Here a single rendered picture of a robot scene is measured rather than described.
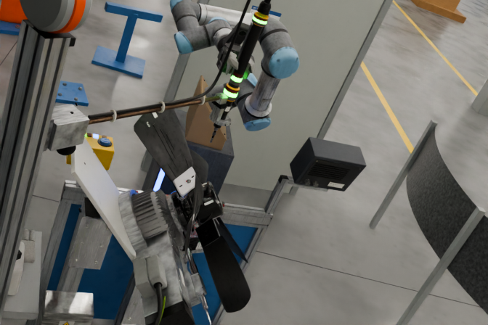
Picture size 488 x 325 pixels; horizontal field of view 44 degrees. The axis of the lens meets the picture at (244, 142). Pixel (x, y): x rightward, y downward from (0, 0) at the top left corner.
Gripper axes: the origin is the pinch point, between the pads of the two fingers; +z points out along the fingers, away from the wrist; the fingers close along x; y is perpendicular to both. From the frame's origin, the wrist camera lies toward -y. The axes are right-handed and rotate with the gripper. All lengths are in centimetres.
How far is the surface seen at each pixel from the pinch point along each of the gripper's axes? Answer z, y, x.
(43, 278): -38, 131, 33
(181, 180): 4.7, 40.8, 7.4
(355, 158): -34, 43, -78
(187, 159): 0.1, 35.7, 6.1
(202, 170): -15, 49, -7
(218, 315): -36, 145, -53
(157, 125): -2.9, 27.2, 18.4
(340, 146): -39, 41, -72
